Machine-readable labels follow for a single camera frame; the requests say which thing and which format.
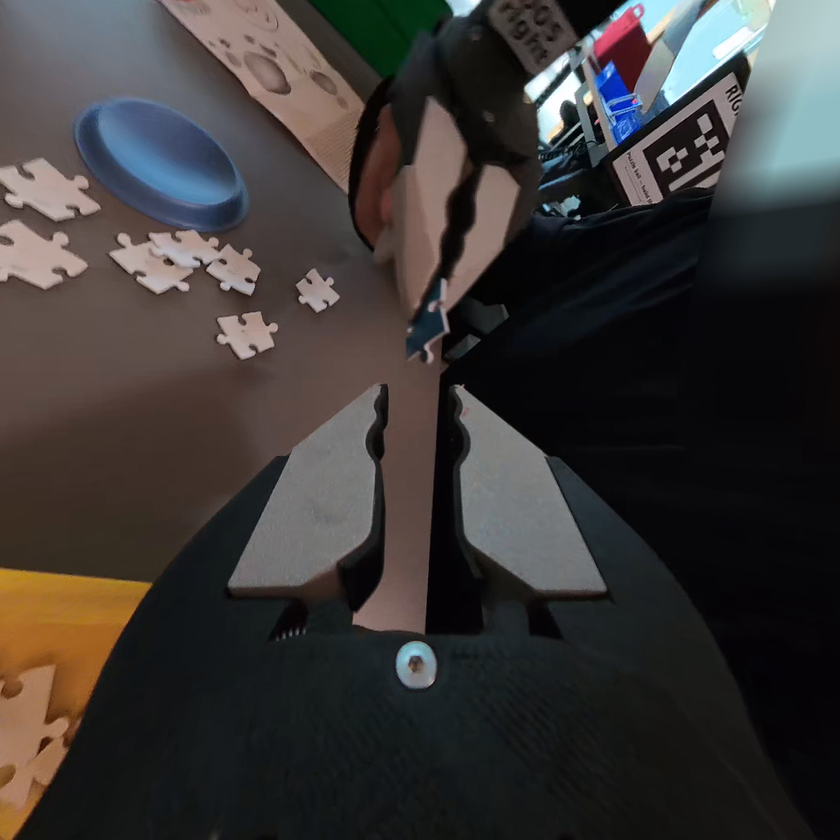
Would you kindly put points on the printed instruction sheet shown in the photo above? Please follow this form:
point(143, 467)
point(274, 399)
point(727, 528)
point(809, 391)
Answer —
point(275, 72)

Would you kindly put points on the dark blue puzzle piece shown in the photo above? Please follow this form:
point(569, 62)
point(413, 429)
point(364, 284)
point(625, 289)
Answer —
point(430, 325)

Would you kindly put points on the printed marker card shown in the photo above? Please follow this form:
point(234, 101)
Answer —
point(689, 151)

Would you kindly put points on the blue container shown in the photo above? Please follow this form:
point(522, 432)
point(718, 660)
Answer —
point(613, 98)

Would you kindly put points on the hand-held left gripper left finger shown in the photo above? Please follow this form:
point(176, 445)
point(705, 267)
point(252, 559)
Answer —
point(315, 518)

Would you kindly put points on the spread-out white puzzle pieces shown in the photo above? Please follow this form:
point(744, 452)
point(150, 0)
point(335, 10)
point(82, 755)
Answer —
point(46, 190)

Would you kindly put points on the yellow plastic bin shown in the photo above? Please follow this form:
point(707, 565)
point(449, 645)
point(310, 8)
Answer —
point(59, 617)

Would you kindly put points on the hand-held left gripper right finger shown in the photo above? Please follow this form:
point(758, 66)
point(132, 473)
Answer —
point(525, 525)

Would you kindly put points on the red container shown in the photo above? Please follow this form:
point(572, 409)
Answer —
point(620, 39)

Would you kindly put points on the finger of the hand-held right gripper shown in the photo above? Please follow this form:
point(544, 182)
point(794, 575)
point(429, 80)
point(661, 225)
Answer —
point(495, 210)
point(420, 229)

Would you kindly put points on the blue round bowl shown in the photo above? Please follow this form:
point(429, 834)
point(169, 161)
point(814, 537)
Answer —
point(157, 164)

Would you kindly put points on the person's right hand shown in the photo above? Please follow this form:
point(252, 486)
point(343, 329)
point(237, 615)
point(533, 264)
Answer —
point(379, 177)

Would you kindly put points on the pile of white puzzle pieces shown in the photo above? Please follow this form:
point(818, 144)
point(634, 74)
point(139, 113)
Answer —
point(26, 722)

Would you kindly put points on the green box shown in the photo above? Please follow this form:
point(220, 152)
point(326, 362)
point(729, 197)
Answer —
point(380, 26)

